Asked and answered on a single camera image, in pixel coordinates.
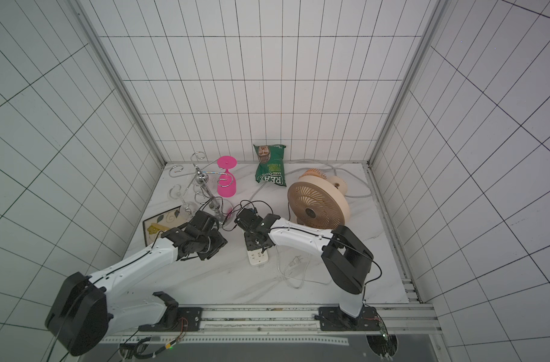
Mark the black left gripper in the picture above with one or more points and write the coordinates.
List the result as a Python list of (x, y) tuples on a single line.
[(218, 243)]

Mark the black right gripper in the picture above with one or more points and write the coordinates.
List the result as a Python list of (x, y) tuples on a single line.
[(245, 219)]

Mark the white power strip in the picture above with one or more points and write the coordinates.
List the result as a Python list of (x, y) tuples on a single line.
[(256, 255)]

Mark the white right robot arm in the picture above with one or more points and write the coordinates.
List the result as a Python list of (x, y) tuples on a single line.
[(347, 260)]

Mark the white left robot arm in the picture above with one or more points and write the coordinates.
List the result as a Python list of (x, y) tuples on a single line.
[(90, 307)]

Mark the large beige desk fan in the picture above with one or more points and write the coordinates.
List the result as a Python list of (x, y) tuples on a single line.
[(318, 203)]

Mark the clear wine glass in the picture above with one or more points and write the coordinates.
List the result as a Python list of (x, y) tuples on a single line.
[(186, 209)]

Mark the framed floral picture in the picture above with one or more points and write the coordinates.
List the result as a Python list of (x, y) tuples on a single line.
[(160, 223)]

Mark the pink plastic wine glass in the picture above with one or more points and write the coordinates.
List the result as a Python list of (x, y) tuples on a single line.
[(227, 183)]

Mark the green chip bag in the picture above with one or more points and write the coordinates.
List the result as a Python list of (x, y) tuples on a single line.
[(271, 164)]

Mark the silver wire glass rack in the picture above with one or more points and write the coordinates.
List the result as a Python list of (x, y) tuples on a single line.
[(200, 182)]

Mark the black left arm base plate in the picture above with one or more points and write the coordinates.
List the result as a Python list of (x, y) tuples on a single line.
[(176, 319)]

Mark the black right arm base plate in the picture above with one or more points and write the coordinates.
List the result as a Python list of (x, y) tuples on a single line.
[(332, 319)]

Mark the aluminium mounting rail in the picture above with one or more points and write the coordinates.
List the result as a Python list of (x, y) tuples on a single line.
[(287, 323)]

